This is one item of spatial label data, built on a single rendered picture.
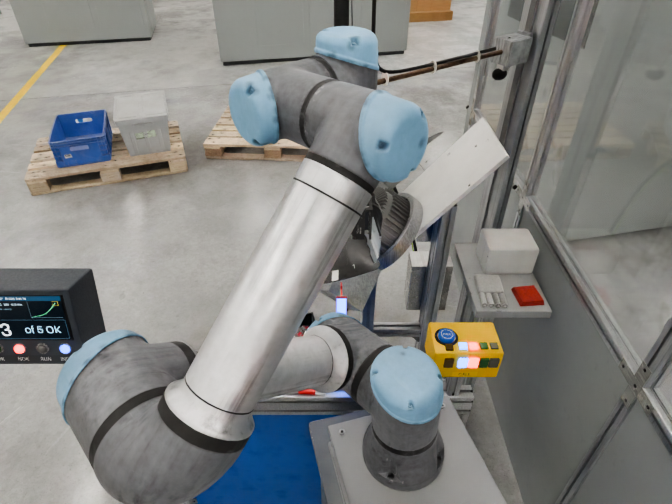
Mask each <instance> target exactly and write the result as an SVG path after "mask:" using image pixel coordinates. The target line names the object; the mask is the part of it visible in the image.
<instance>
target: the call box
mask: <svg viewBox="0 0 672 504"><path fill-rule="evenodd" d="M444 328H447V329H452V331H453V332H454V333H455V340H454V342H452V343H444V342H442V341H440V340H439V338H438V332H439V331H440V329H444ZM459 342H466V343H467V347H468V349H460V347H459ZM469 342H476V343H477V345H478V349H470V346H469ZM480 342H487V344H488V347H489V349H481V348H480V345H479V343H480ZM490 342H497V343H498V346H499V349H491V347H490V344H489V343H490ZM445 344H453V348H454V351H446V348H445ZM425 350H426V354H427V355H428V356H429V357H430V358H431V359H432V360H433V361H434V362H435V363H436V365H437V366H438V368H439V370H440V372H441V375H442V377H496V376H497V373H498V370H499V367H500V364H501V361H502V358H503V355H504V352H503V349H502V347H501V344H500V341H499V338H498V335H497V333H496V330H495V327H494V324H493V323H492V322H430V323H429V324H428V330H427V336H426V342H425ZM445 358H454V364H453V368H443V364H444V360H445ZM459 358H468V359H469V358H479V359H480V358H489V359H490V358H500V361H499V364H498V367H497V368H488V367H487V368H478V366H477V368H468V367H467V368H458V367H457V365H458V361H459Z"/></svg>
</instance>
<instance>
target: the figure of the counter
mask: <svg viewBox="0 0 672 504"><path fill-rule="evenodd" d="M0 339H20V337H19V334H18V331H17V327H16V324H15V321H14V319H0Z"/></svg>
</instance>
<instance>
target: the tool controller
mask: <svg viewBox="0 0 672 504"><path fill-rule="evenodd" d="M0 319H14V321H15V324H16V327H17V331H18V334H19V337H20V339H0V344H1V345H2V346H3V348H4V351H3V352H2V353H1V354H0V364H65V363H66V361H67V360H68V359H69V357H70V356H71V355H72V354H73V353H74V352H76V351H78V350H79V349H80V348H82V345H83V344H84V343H85V342H87V341H88V340H90V339H92V338H94V337H95V336H97V335H100V334H102V333H105V332H106V329H105V324H104V320H103V315H102V311H101V306H100V302H99V297H98V293H97V289H96V284H95V280H94V275H93V271H92V269H91V268H0ZM16 343H21V344H23V345H25V347H26V349H27V350H26V352H25V353H23V354H18V353H16V352H15V351H14V349H13V347H14V345H15V344H16ZM39 343H44V344H46V345H47V346H48V347H49V352H48V353H46V354H41V353H39V352H38V351H37V349H36V346H37V345H38V344H39ZM62 343H67V344H69V345H70V346H71V347H72V351H71V352H70V353H68V354H64V353H62V352H61V351H60V350H59V346H60V344H62Z"/></svg>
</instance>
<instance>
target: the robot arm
mask: <svg viewBox="0 0 672 504"><path fill-rule="evenodd" d="M314 52H316V55H313V56H309V57H308V58H305V59H302V60H298V61H294V62H291V63H287V64H283V65H280V66H276V67H272V68H269V69H265V70H262V69H259V70H257V71H256V72H255V73H253V74H250V75H247V76H244V77H241V78H238V79H237V80H236V81H234V83H233V84H232V86H231V88H230V91H229V108H230V114H231V117H232V120H233V122H234V125H235V127H236V129H237V130H238V132H239V133H240V135H241V136H242V137H243V138H244V139H245V140H246V141H247V142H248V143H250V144H251V145H254V146H264V145H267V144H270V143H272V144H275V143H277V142H278V141H279V140H281V139H288V140H290V141H292V142H294V143H297V144H299V145H301V146H304V147H306V148H309V150H308V152H307V154H306V156H305V157H304V160H303V161H302V163H301V165H300V167H299V169H298V171H297V172H296V174H295V176H294V178H293V180H292V182H291V183H290V185H289V187H288V189H287V191H286V192H285V194H284V196H283V198H282V200H281V202H280V203H279V205H278V207H277V209H276V211H275V213H274V214H273V216H272V218H271V220H270V222H269V224H268V225H267V227H266V229H265V231H264V233H263V234H262V236H261V238H260V240H259V242H258V244H257V245H256V247H255V249H254V251H253V253H252V255H251V256H250V258H249V260H248V262H247V264H246V266H245V267H244V269H243V271H242V273H241V275H240V276H239V278H238V280H237V282H236V284H235V286H234V287H233V289H232V291H231V293H230V295H229V297H228V298H227V300H226V302H225V304H224V306H223V308H222V309H221V311H220V313H219V315H218V317H217V318H216V320H215V322H214V324H213V326H212V328H211V329H210V331H209V333H208V335H207V337H206V339H205V340H204V342H203V344H202V346H201V348H200V350H194V349H193V348H192V347H191V346H190V345H189V344H187V343H185V342H183V341H173V342H164V343H154V344H149V343H148V342H147V340H146V339H145V338H144V337H143V336H142V335H140V334H137V333H136V332H133V331H130V330H124V329H119V330H112V331H108V332H105V333H102V334H100V335H97V336H95V337H94V338H92V339H90V340H88V341H87V342H85V343H84V344H83V345H82V348H80V349H79V350H78V351H76V352H74V353H73V354H72V355H71V356H70V357H69V359H68V360H67V361H66V363H65V364H64V366H63V368H62V369H61V371H60V374H59V376H58V380H57V384H56V396H57V400H58V403H59V405H60V407H61V413H62V417H63V419H64V421H65V422H66V424H68V425H69V426H70V427H71V429H72V431H73V433H74V435H75V437H76V439H77V440H78V442H79V444H80V446H81V448H82V450H83V452H84V454H85V455H86V457H87V459H88V461H89V463H90V465H91V467H92V468H93V470H94V473H95V476H96V478H97V479H98V481H99V483H100V485H101V486H102V487H103V489H104V490H105V491H106V492H107V493H108V494H109V495H110V496H111V497H113V498H114V499H116V500H117V501H119V502H121V503H122V504H182V503H184V502H186V501H188V500H190V499H192V498H194V497H196V496H198V495H199V494H201V493H202V492H204V491H206V490H207V489H209V488H210V487H211V486H212V485H213V484H214V483H215V482H217V481H218V480H219V479H220V478H221V477H222V476H223V475H224V474H225V473H226V472H227V471H228V469H229V468H230V467H231V466H232V465H233V464H234V462H235V461H236V459H237V458H238V457H239V455H240V454H241V452H242V450H243V449H244V447H245V445H246V443H247V441H248V440H249V438H250V436H251V434H252V432H253V430H254V427H255V423H254V419H253V416H252V411H253V410H254V408H255V406H256V404H257V402H258V401H262V400H266V399H270V398H274V397H278V396H282V395H286V394H289V393H293V392H297V391H301V390H305V389H309V388H312V389H314V390H315V391H317V392H320V393H331V392H334V391H338V390H343V391H344V392H345V393H347V394H348V395H349V396H350V397H351V398H352V399H353V400H354V401H356V402H357V403H358V404H359V405H360V406H361V407H363V408H364V409H365V410H366V411H367V412H369V413H370V414H371V416H372V422H371V423H370V424H369V426H368V427H367V429H366V431H365V434H364V437H363V458H364V462H365V465H366V467H367V469H368V471H369V472H370V474H371V475H372V476H373V477H374V478H375V479H376V480H377V481H378V482H380V483H381V484H382V485H384V486H386V487H388V488H390V489H393V490H397V491H405V492H408V491H416V490H420V489H422V488H424V487H426V486H428V485H429V484H431V483H432V482H433V481H434V480H435V479H436V478H437V476H438V475H439V473H440V471H441V469H442V466H443V461H444V443H443V439H442V437H441V434H440V432H439V430H438V425H439V418H440V411H441V407H442V404H443V398H444V392H443V380H442V375H441V372H440V370H439V368H438V366H437V365H436V363H435V362H434V361H433V360H432V359H431V358H430V357H429V356H428V355H427V354H425V353H424V352H422V351H420V350H418V349H416V348H413V347H409V346H408V347H407V348H403V346H392V345H390V344H389V343H387V342H386V341H385V340H383V339H382V338H380V337H379V336H377V335H376V334H375V333H373V332H372V331H370V330H369V329H367V328H366V327H365V326H363V325H362V324H361V323H360V322H359V321H358V320H357V319H355V318H353V317H351V316H348V315H346V314H344V313H341V312H332V313H328V314H325V315H323V316H321V317H320V320H319V321H316V320H315V321H314V322H313V323H312V324H311V325H310V327H309V328H308V329H307V331H306V333H305V334H304V335H303V337H295V338H293V337H294V336H295V334H296V332H297V330H298V328H299V327H300V325H301V323H302V321H303V319H304V318H305V316H306V314H307V312H308V310H309V309H310V307H311V305H312V303H313V301H314V299H315V298H316V296H317V294H318V292H319V290H320V289H321V287H322V285H323V283H324V281H325V280H326V278H327V276H328V274H329V272H330V271H331V269H332V267H333V265H334V263H335V262H336V260H337V258H338V256H339V254H340V253H341V251H342V249H343V247H344V245H345V243H346V242H347V240H348V238H349V236H350V234H352V239H353V240H363V239H364V235H365V236H366V243H367V245H368V247H369V252H370V257H371V259H372V261H373V263H376V261H377V259H378V257H379V254H380V248H381V226H382V219H383V217H382V210H381V207H380V205H379V203H378V201H377V200H376V198H375V194H374V193H373V192H374V190H375V189H376V187H377V185H378V184H379V182H380V181H381V182H385V181H387V182H391V183H394V182H399V181H402V180H404V179H406V178H407V177H408V176H409V173H410V172H411V171H414V170H415V169H416V168H417V167H418V165H419V163H420V162H421V160H422V158H423V156H424V153H425V150H426V147H427V142H428V123H427V119H426V117H425V114H424V113H423V111H422V109H421V107H419V106H418V105H416V104H415V103H413V102H410V101H408V100H405V99H402V98H399V97H396V96H393V95H391V94H390V93H389V92H387V91H384V90H377V78H378V71H379V66H378V40H377V37H376V35H375V34H374V33H373V32H372V31H370V30H368V29H365V28H361V27H354V26H337V27H330V28H326V29H324V30H322V31H321V32H319V33H318V34H317V36H316V47H315V48H314Z"/></svg>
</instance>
